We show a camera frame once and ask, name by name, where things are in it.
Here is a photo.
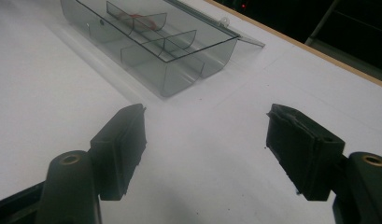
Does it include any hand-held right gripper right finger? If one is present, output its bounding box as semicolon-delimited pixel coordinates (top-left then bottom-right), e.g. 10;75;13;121
265;103;347;203

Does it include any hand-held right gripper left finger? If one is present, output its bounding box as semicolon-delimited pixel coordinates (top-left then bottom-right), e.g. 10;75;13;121
90;103;149;202

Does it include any clear grey compartment box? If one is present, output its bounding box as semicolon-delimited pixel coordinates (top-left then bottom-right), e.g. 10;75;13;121
60;0;267;98

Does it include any red rubber band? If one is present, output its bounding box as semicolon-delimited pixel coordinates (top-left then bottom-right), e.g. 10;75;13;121
128;13;158;30

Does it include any white table sheet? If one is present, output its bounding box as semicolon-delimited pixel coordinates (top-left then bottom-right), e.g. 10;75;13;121
0;0;382;224

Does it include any white desk frame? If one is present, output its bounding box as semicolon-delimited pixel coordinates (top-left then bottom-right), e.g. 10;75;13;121
304;0;382;48

